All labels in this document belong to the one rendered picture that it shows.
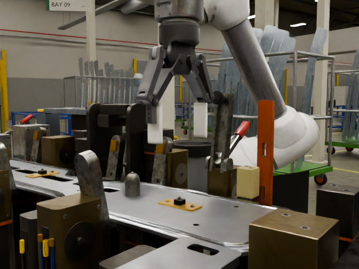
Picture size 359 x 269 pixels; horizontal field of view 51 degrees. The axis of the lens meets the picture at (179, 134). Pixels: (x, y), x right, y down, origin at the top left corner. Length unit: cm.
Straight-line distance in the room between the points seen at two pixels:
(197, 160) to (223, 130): 309
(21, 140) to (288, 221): 108
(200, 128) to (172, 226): 23
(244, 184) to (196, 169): 317
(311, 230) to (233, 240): 15
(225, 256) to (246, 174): 28
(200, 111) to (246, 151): 70
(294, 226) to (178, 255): 16
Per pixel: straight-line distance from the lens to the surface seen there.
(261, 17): 885
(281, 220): 47
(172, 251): 52
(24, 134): 137
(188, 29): 68
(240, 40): 129
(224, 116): 82
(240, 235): 59
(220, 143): 82
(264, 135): 78
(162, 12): 69
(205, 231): 60
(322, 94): 744
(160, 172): 93
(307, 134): 146
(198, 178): 395
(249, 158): 142
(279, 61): 532
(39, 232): 62
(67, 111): 141
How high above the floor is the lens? 120
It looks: 5 degrees down
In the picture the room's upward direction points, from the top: straight up
